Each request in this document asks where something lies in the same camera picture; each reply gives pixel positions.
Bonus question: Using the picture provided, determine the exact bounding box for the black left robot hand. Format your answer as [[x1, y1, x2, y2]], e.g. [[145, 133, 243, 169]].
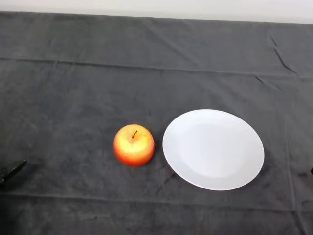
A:
[[0, 159, 27, 189]]

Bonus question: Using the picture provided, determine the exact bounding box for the red yellow apple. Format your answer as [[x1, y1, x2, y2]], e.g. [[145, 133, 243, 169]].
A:
[[113, 124, 155, 167]]

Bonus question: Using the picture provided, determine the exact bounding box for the white round plate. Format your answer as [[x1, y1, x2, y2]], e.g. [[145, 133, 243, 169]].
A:
[[162, 109, 265, 191]]

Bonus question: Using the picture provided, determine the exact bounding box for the black cloth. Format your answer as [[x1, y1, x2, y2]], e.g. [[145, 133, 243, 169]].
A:
[[0, 11, 313, 235]]

